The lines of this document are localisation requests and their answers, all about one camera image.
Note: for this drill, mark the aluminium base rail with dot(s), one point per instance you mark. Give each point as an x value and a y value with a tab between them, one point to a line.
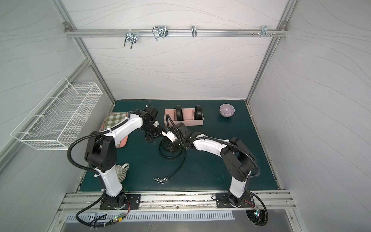
182	201

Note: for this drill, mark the metal hook clamp left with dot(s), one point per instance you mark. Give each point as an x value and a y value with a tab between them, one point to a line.
131	38

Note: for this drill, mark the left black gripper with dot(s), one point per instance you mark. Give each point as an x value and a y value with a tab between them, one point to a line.
150	129

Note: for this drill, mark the dark green table mat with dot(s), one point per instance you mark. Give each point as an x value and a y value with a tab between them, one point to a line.
201	170

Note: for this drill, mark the aluminium crossbar rail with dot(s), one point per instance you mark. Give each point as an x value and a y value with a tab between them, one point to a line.
173	33

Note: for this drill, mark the metal hook clamp centre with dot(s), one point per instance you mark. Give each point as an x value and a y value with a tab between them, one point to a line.
160	32

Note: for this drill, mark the metal hook clamp right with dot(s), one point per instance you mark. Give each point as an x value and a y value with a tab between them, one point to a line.
264	33

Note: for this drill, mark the metal hook clamp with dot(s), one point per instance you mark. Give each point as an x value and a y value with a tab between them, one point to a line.
160	32
264	33
131	38

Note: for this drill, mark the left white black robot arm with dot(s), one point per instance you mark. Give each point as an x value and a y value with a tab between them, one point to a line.
101	152

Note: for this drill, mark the white wire basket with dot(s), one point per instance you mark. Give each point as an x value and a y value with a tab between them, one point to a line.
57	120

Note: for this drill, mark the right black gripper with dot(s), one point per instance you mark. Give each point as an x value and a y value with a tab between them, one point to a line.
172	143

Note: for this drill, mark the green checkered cloth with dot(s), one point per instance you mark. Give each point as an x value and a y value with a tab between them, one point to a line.
113	119

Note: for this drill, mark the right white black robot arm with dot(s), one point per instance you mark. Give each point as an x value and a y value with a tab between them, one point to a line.
241	164

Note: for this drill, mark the grey ribbed ceramic mug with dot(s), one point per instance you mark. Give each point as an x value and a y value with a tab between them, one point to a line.
121	171

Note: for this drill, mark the purple small bowl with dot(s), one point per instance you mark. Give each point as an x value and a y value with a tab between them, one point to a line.
226	110

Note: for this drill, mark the metal ring clamp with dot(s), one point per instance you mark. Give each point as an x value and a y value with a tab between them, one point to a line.
194	31

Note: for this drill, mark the pink compartment storage box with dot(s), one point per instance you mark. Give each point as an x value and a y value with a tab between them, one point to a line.
188	117

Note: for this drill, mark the pink plastic tray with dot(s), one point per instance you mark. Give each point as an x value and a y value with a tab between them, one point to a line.
122	143

